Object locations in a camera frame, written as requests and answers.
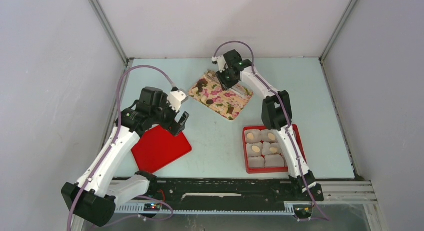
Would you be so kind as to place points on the brown square chocolate on tray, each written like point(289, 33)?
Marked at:
point(230, 110)

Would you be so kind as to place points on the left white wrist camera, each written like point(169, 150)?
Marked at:
point(176, 98)

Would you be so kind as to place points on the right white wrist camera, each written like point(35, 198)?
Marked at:
point(220, 62)

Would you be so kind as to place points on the steel tongs white handle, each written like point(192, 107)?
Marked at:
point(238, 88)

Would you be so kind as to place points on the floral serving tray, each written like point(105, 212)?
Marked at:
point(222, 99)

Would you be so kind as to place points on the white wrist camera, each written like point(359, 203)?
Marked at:
point(176, 98)
point(220, 62)

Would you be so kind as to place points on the red box lid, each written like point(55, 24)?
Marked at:
point(157, 148)

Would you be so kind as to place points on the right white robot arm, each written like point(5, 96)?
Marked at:
point(276, 113)

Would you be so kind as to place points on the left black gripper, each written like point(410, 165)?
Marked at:
point(172, 126)

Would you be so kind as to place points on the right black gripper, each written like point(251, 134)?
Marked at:
point(226, 84)

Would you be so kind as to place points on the white chocolate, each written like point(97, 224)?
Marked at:
point(273, 150)
point(256, 149)
point(271, 136)
point(250, 136)

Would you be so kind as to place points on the red chocolate box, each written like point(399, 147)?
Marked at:
point(262, 163)

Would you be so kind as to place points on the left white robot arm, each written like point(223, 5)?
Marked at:
point(91, 197)

